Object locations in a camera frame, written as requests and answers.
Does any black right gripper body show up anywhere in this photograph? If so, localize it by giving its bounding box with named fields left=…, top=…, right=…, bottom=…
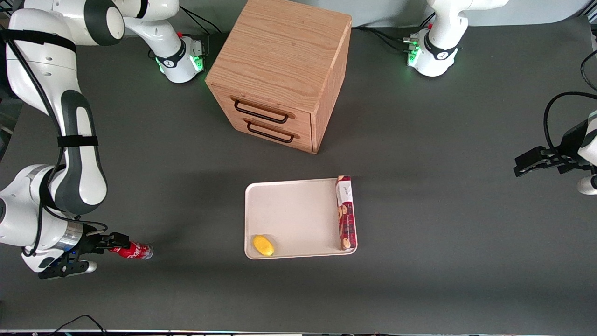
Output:
left=65, top=224, right=112, bottom=267

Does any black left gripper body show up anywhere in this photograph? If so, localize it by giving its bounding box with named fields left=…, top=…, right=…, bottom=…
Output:
left=557, top=119, right=594, bottom=175

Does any red coke bottle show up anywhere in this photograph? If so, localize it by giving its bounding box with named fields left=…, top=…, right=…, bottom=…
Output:
left=109, top=241, right=154, bottom=260

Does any cream plastic tray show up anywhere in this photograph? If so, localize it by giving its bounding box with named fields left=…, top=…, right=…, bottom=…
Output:
left=244, top=178, right=358, bottom=260

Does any yellow lemon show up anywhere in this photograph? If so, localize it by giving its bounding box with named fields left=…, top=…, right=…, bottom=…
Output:
left=253, top=235, right=275, bottom=257

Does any red cookie box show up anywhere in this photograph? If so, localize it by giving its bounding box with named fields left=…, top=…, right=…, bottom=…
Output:
left=336, top=175, right=358, bottom=252

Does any wooden drawer cabinet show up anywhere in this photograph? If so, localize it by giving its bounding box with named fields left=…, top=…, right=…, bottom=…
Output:
left=205, top=0, right=352, bottom=155

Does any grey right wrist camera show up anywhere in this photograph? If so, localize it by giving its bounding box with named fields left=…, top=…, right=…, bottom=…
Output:
left=38, top=260, right=98, bottom=280

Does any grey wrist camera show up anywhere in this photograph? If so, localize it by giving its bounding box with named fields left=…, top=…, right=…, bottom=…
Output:
left=38, top=260, right=98, bottom=280
left=577, top=175, right=597, bottom=196

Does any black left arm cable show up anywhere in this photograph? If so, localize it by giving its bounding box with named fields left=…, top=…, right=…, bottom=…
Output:
left=543, top=91, right=597, bottom=157

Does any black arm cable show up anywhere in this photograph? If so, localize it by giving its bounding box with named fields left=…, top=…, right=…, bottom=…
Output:
left=543, top=91, right=597, bottom=157
left=2, top=30, right=109, bottom=258

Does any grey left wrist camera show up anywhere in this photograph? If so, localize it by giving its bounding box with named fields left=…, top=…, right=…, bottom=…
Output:
left=577, top=175, right=597, bottom=196

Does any thin black table-edge cable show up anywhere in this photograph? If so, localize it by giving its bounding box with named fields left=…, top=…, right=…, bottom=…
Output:
left=46, top=315, right=109, bottom=336

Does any black curved side cable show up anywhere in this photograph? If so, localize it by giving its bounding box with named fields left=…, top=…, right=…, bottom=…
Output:
left=580, top=49, right=597, bottom=92

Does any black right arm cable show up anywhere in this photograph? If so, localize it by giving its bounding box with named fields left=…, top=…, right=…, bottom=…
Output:
left=2, top=30, right=109, bottom=258

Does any long black drawer handle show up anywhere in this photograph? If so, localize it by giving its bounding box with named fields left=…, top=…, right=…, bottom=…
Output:
left=234, top=99, right=289, bottom=125

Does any black left base cable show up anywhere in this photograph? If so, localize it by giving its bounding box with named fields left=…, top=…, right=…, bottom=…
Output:
left=352, top=13, right=435, bottom=52

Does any black base cable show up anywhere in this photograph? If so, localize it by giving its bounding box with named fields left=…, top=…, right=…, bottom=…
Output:
left=352, top=13, right=435, bottom=52
left=176, top=8, right=222, bottom=36

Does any black right base cable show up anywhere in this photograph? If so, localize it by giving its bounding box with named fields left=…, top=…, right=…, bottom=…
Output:
left=176, top=8, right=222, bottom=36

